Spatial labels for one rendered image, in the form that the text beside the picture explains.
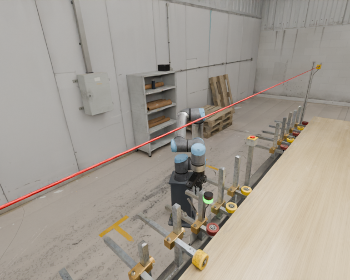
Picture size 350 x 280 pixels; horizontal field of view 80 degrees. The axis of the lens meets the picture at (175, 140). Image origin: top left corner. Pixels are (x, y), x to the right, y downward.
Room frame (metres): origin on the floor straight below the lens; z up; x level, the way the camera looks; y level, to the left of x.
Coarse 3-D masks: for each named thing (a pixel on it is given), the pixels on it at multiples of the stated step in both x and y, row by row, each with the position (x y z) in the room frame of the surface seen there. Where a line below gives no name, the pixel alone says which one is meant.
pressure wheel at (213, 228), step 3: (207, 225) 1.00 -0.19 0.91; (210, 225) 1.00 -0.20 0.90; (213, 225) 1.00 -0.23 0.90; (216, 225) 0.99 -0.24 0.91; (207, 228) 0.97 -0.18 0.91; (210, 228) 0.97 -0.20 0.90; (213, 228) 0.97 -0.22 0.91; (216, 228) 0.97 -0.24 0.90; (207, 231) 0.96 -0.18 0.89; (210, 231) 0.95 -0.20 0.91; (213, 231) 0.95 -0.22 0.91; (216, 231) 0.95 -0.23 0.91; (210, 234) 0.95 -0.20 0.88; (213, 234) 0.94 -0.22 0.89
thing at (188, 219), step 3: (168, 204) 1.26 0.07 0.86; (165, 207) 1.24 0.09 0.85; (168, 207) 1.23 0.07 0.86; (171, 207) 1.23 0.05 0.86; (168, 210) 1.22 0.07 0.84; (171, 210) 1.20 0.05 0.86; (183, 219) 1.12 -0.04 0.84; (186, 219) 1.10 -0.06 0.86; (189, 219) 1.10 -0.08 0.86; (192, 219) 1.10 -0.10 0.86; (189, 222) 1.08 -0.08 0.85; (192, 222) 1.07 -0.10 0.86; (201, 228) 1.02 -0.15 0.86; (204, 228) 1.01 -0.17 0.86; (201, 231) 1.02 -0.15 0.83; (204, 231) 1.00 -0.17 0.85; (207, 234) 0.99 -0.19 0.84
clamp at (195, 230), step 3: (207, 219) 1.10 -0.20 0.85; (195, 222) 1.06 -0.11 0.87; (198, 222) 1.06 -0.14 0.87; (201, 222) 1.06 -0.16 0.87; (204, 222) 1.07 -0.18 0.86; (207, 222) 1.08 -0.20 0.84; (192, 225) 1.04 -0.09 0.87; (198, 225) 1.04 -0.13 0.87; (201, 225) 1.04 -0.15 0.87; (204, 225) 1.07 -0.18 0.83; (192, 228) 1.02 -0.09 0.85; (195, 228) 1.01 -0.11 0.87; (198, 228) 1.02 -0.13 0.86; (192, 231) 1.02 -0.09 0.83; (195, 231) 1.01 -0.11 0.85; (198, 231) 1.02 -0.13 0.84
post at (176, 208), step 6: (174, 204) 0.90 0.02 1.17; (174, 210) 0.88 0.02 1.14; (180, 210) 0.90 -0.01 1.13; (174, 216) 0.89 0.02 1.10; (180, 216) 0.89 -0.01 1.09; (174, 222) 0.89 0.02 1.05; (180, 222) 0.89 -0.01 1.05; (174, 228) 0.89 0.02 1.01; (180, 228) 0.89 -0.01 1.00; (174, 246) 0.89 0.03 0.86; (174, 252) 0.90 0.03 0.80; (180, 252) 0.89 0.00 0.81; (180, 258) 0.88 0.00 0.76
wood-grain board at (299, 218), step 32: (320, 128) 2.57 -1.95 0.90; (288, 160) 1.78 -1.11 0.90; (320, 160) 1.76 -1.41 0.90; (256, 192) 1.31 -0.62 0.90; (288, 192) 1.29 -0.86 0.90; (320, 192) 1.28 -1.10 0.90; (224, 224) 1.00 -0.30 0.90; (256, 224) 0.99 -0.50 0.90; (288, 224) 0.98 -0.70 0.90; (320, 224) 0.97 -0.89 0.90; (224, 256) 0.78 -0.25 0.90; (256, 256) 0.77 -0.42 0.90; (288, 256) 0.77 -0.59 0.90; (320, 256) 0.76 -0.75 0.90
